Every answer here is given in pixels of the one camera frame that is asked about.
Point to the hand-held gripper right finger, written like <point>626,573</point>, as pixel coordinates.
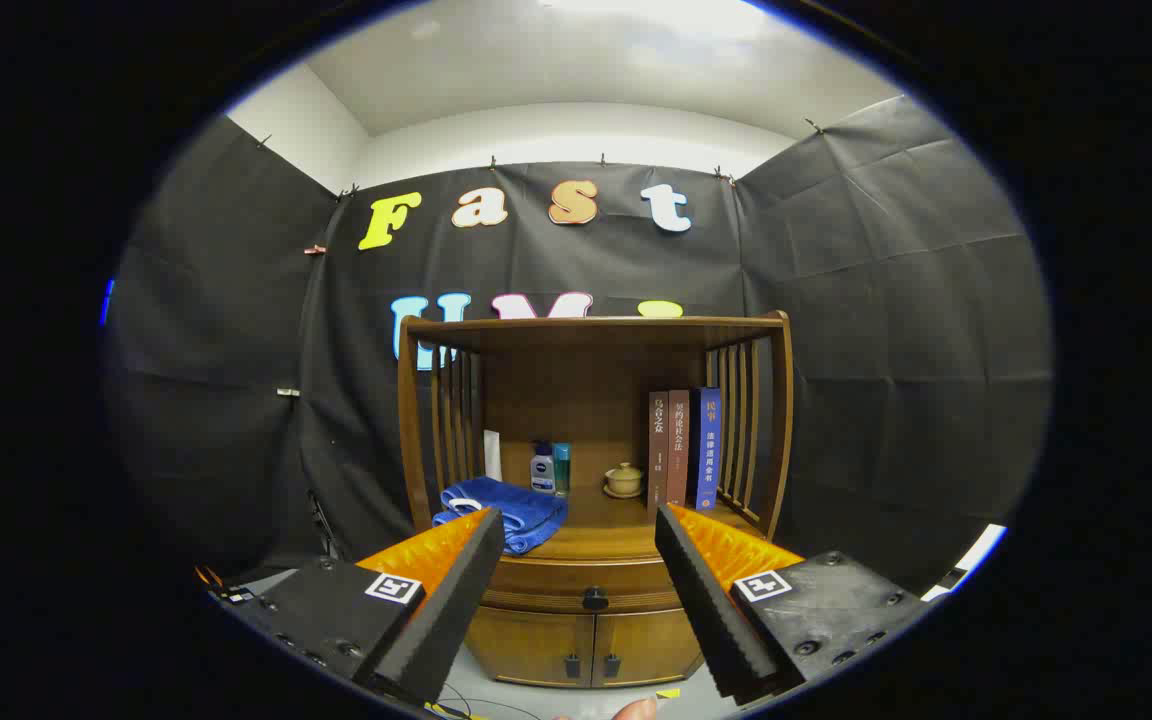
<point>711,610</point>

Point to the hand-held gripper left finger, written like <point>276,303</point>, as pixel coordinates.
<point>446,610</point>

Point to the wooden drawer with black knob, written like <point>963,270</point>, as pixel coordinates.
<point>536,585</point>

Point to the wooden cabinet door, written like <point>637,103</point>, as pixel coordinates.
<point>646,645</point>
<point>526,645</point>

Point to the wooden countertop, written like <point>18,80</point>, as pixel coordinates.
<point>606,520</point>

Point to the wooden cabinet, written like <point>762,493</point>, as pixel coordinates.
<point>576,380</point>

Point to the folded blue towel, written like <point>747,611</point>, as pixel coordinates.
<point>511,505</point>

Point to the beige lidded ceramic cup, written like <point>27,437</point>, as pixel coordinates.
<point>624,482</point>

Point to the white card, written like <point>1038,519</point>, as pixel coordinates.
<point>492,458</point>

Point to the blue book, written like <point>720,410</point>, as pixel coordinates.
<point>707,450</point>

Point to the reddish brown book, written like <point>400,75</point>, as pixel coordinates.
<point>678,450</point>

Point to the white lotion bottle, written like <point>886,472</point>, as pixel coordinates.
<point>542,472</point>

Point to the dark brown book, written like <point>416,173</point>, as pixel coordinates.
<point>658,450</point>

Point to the teal bottle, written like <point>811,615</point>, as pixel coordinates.
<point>562,470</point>

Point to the black backdrop cloth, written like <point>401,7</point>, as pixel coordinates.
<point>886,330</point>

